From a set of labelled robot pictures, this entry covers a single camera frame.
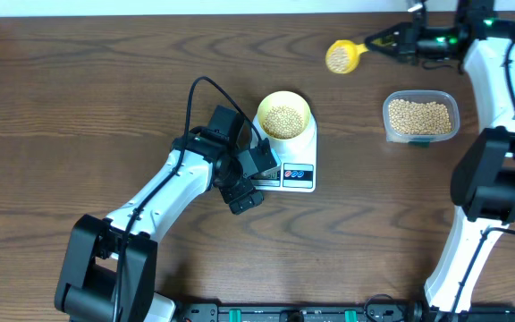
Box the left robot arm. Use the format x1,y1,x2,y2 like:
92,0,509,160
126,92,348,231
55,106,275,321

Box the right black cable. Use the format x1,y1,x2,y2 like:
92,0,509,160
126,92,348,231
452,0,515,314

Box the soybeans in bowl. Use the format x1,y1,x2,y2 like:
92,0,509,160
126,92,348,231
263,106,304,140

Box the yellow measuring scoop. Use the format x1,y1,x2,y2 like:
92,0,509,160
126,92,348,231
325,40,368,74

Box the black cable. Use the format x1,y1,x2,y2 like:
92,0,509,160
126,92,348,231
112,75,270,322
452,0,515,314

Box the clear plastic container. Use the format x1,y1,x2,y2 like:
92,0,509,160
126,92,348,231
383,90,460,144

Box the left black cable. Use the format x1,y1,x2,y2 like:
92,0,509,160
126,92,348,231
112,75,270,322

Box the yellow-green bowl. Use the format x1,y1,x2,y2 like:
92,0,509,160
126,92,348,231
256,91,312,140

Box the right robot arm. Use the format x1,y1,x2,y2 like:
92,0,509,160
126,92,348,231
364,1,515,321

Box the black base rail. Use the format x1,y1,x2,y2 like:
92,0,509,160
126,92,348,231
171,301,515,322

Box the white digital kitchen scale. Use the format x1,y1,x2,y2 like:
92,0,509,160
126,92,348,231
251,116,317,192

